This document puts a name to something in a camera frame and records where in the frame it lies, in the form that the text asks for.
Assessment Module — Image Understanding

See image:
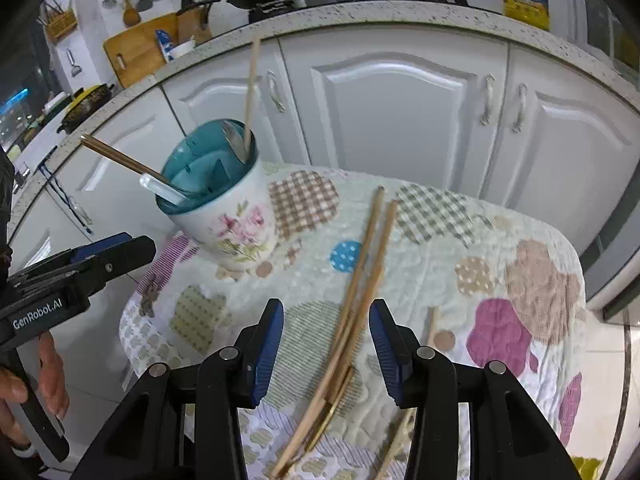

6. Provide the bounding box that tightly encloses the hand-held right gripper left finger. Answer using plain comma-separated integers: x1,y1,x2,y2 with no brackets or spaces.
72,298,286,480

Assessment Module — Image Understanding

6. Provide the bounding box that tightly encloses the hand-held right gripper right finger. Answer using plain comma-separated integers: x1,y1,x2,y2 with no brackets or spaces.
369,298,583,480

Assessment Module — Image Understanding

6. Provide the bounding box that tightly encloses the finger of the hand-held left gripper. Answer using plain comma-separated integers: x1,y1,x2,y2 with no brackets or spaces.
9,232,157,295

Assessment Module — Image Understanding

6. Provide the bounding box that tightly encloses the wooden chopstick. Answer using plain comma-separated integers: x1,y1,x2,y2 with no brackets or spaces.
372,407,416,480
243,36,262,153
424,306,441,348
302,201,399,453
270,186,387,478

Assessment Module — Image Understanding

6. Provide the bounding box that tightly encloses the white plastic spoon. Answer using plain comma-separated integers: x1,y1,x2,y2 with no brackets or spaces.
139,173,187,206

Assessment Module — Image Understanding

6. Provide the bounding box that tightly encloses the dark brown chopstick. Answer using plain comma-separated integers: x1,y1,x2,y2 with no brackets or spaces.
81,134,173,183
80,140,191,197

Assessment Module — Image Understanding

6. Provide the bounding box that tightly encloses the floral utensil holder teal insert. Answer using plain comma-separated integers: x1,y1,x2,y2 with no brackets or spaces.
155,119,277,272

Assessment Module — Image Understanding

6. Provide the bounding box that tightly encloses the silver metal spoon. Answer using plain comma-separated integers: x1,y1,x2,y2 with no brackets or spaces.
221,120,249,164

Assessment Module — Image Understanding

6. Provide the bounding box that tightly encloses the person's left hand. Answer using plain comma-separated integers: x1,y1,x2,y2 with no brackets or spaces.
0,332,71,450

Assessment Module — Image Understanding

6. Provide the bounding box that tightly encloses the white cabinet door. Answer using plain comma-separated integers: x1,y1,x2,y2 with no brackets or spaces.
162,40,311,166
480,42,640,243
280,35,511,196
10,132,201,281

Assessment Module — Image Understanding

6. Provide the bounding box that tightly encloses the quilted patchwork tablecloth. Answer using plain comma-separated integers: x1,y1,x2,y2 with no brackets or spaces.
119,162,588,480

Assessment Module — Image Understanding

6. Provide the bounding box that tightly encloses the black casserole with yellow lid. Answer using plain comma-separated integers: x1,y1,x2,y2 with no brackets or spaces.
57,84,115,133

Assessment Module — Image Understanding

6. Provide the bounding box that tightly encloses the wooden cutting board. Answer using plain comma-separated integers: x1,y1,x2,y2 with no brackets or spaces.
103,12,181,90

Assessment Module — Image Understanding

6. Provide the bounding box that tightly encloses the blue and white packet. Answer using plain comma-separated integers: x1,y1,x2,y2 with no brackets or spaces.
155,29,175,63

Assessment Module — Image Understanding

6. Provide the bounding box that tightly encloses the yellow cloth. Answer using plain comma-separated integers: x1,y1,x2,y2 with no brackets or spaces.
574,456,617,480

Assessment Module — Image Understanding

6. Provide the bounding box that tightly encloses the wooden knife block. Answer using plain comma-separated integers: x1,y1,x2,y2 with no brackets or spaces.
177,0,213,46

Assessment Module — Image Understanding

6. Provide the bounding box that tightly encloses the speckled kitchen countertop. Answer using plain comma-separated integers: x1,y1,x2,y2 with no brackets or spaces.
0,2,640,241

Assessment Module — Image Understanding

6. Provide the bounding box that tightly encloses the blue cord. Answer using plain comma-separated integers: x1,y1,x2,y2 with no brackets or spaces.
37,165,94,234

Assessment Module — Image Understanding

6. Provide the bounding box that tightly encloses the metal cabinet handle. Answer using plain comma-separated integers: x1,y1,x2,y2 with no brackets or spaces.
267,72,285,112
481,75,496,126
512,85,528,133

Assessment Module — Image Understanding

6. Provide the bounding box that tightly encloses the bamboo wall basket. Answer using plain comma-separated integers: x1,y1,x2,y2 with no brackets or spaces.
40,2,78,43

